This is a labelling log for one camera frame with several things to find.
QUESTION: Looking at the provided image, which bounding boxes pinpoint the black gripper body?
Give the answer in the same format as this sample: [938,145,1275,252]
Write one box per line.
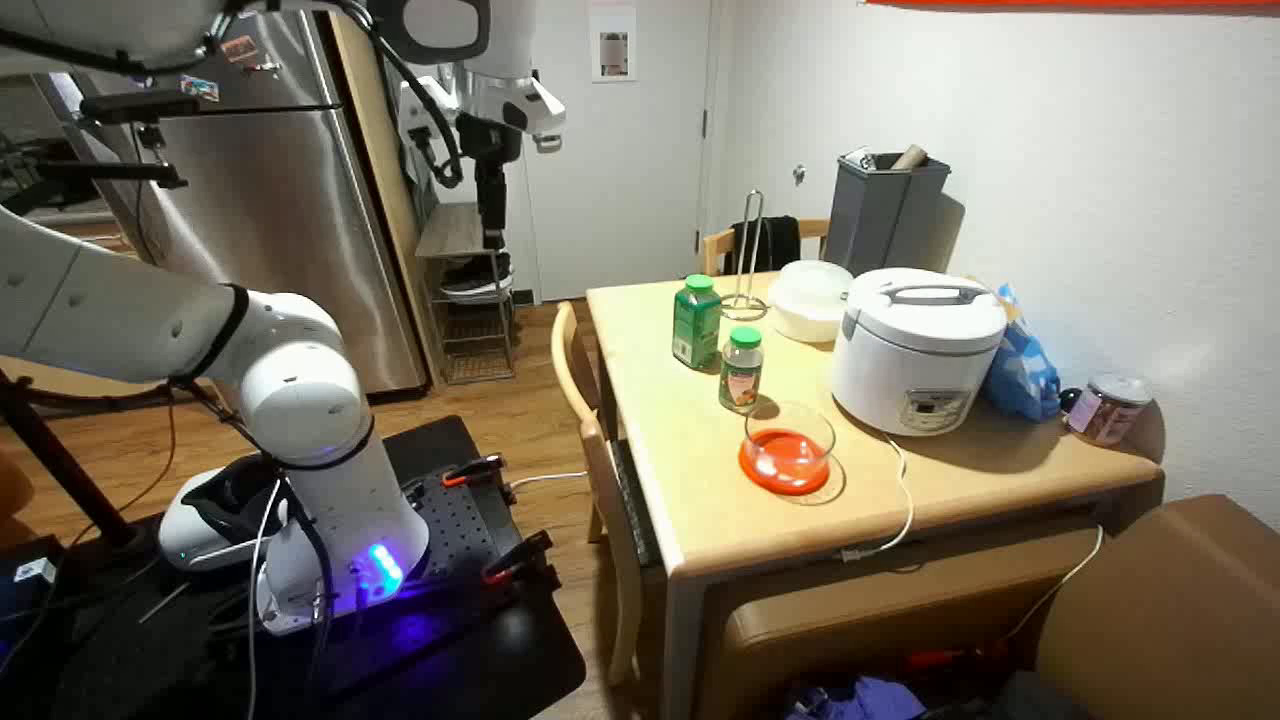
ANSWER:
[454,110,526,209]

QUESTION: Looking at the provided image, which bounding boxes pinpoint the small clear green-capped bottle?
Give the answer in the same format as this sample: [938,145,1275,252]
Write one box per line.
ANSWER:
[717,323,769,414]

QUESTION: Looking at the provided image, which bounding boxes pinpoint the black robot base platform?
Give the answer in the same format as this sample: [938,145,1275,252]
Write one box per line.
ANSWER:
[0,412,593,720]

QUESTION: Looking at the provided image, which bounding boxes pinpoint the green square bottle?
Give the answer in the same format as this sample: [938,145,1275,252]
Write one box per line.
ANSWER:
[668,273,725,373]

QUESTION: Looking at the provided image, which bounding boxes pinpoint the metal shelf cart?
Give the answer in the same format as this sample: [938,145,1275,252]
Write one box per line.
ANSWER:
[416,195,521,391]

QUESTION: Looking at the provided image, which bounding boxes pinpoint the small portrait photo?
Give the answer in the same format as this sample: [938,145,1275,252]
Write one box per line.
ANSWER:
[593,27,634,82]

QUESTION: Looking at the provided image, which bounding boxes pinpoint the stainless steel refrigerator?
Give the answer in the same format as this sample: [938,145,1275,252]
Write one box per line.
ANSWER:
[75,0,430,399]

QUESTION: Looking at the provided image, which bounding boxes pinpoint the wooden chair with jacket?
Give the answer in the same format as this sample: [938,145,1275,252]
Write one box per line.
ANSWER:
[694,216,831,279]

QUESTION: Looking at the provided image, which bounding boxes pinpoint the wooden slat-back chair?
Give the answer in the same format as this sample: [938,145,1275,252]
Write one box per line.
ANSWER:
[547,294,670,720]

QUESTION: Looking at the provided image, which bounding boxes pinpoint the white lidded plastic container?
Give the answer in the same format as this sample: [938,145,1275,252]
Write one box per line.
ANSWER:
[769,254,857,347]

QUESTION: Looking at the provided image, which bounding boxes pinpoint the light wooden table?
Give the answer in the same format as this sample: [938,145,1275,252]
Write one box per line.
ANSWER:
[585,273,1168,720]

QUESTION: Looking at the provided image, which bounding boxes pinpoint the glass bowl with orange base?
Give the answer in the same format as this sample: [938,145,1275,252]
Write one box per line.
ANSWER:
[734,394,841,501]

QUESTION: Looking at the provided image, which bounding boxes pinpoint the grey bin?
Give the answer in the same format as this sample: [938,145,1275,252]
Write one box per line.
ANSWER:
[823,145,969,275]

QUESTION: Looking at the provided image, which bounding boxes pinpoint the white and black headset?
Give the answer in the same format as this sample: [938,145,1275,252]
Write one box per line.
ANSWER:
[155,451,291,574]

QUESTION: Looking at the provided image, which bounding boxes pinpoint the white rice cooker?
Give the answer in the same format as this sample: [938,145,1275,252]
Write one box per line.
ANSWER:
[828,262,1012,440]

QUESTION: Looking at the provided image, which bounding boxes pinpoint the blue bag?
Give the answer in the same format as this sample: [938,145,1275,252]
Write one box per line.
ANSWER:
[981,279,1066,428]

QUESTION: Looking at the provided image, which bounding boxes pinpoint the purple cloth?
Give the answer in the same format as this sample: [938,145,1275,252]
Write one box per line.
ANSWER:
[785,671,933,720]

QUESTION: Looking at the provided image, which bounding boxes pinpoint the jar with pink label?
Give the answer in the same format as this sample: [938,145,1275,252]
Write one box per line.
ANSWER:
[1060,373,1159,447]

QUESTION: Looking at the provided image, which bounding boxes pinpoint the orange-handled clamp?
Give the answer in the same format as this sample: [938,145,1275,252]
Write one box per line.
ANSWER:
[480,527,555,592]
[434,451,506,492]

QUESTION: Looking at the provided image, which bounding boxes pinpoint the wire paper towel holder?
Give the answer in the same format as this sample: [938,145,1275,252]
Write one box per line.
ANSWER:
[717,187,775,323]

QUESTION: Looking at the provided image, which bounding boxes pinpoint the black camera stand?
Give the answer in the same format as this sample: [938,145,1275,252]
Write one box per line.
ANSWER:
[0,80,335,552]

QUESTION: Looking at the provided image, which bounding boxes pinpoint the white power cable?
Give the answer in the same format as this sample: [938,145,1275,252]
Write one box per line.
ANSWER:
[834,431,923,569]

